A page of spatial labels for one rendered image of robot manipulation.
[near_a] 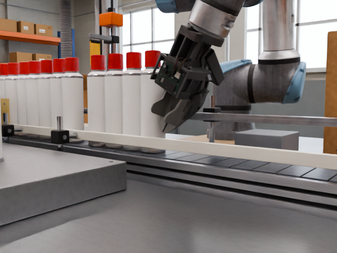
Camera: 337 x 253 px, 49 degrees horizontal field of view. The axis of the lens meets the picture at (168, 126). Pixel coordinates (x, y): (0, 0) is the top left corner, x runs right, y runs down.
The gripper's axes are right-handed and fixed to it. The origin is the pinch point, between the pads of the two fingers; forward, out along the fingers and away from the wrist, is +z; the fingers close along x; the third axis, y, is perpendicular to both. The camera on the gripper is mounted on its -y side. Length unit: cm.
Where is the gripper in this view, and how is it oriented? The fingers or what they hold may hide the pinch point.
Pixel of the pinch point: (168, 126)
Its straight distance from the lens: 73.7
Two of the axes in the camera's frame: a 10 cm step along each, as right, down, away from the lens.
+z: -3.9, 8.4, 3.8
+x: 6.9, 5.4, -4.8
